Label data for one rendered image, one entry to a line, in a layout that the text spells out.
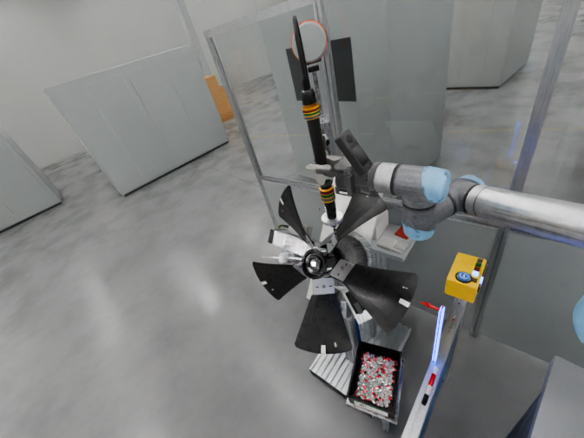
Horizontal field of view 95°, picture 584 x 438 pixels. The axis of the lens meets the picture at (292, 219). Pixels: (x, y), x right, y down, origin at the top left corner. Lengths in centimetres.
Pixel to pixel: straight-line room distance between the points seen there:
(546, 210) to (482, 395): 164
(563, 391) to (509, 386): 115
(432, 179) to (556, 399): 70
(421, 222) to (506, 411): 163
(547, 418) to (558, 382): 11
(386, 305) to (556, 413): 47
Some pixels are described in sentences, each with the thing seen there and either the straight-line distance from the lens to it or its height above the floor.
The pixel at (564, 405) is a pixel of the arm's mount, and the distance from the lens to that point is 110.
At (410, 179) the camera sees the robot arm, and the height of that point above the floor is 165.
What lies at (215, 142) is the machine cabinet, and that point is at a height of 15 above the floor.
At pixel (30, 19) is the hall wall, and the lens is 1280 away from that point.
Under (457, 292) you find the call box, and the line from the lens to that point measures 124.
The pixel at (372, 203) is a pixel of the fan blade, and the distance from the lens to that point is 98.
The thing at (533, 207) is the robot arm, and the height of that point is 159.
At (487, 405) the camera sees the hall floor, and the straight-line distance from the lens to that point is 217.
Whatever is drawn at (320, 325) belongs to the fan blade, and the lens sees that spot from 114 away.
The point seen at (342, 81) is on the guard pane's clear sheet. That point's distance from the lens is 152.
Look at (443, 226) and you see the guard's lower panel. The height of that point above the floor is 90.
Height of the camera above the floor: 199
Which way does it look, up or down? 36 degrees down
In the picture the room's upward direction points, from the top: 17 degrees counter-clockwise
